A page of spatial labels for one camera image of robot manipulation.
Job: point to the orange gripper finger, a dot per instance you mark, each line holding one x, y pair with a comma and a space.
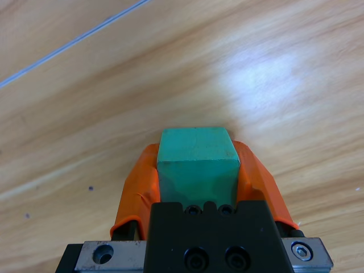
258, 182
139, 187

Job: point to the green wooden cube block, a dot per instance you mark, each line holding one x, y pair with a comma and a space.
196, 159

